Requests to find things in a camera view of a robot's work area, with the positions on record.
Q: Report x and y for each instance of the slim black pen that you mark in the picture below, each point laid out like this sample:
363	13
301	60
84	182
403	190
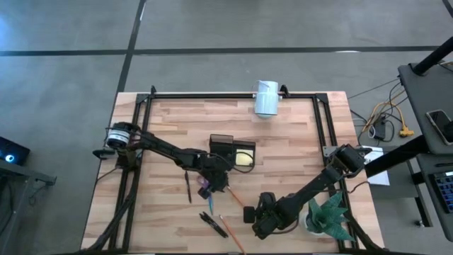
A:
188	187

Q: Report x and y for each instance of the black device with blue light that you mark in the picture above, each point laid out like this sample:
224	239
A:
14	150

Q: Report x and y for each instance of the black diagonal pole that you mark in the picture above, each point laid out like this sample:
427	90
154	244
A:
433	56

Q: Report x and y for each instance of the grey metal cart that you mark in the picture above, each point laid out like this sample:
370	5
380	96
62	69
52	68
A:
28	173

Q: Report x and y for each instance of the green artificial plant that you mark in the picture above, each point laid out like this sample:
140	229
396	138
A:
329	216

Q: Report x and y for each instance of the black aluminium table frame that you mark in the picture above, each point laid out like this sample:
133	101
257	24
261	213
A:
212	96

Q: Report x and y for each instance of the black smartphone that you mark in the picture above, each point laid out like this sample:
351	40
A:
439	124

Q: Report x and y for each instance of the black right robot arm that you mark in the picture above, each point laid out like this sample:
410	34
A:
311	189

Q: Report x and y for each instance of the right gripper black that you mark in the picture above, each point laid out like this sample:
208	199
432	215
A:
269	221

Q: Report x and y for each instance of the backlit keyboard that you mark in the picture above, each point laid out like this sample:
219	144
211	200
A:
444	191

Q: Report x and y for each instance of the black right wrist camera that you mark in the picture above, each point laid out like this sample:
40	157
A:
249	214

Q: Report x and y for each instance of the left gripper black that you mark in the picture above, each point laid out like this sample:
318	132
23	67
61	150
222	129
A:
217	175

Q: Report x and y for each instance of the white paper sheet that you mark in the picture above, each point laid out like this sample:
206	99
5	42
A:
380	177

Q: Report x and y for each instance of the grey side desk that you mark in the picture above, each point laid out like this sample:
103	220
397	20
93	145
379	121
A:
417	99

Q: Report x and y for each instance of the black power adapter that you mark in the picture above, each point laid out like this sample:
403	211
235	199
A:
380	130

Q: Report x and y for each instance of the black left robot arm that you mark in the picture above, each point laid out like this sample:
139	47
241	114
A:
166	150

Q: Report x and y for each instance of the white plant pot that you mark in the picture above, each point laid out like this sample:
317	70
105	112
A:
304	225

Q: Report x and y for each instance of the black desk support bar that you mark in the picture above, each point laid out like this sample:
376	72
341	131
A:
396	157

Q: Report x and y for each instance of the yellow sticky notes pad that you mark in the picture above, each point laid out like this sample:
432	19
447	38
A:
244	158

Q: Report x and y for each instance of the dark marker pen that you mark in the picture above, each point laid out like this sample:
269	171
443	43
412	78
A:
213	222

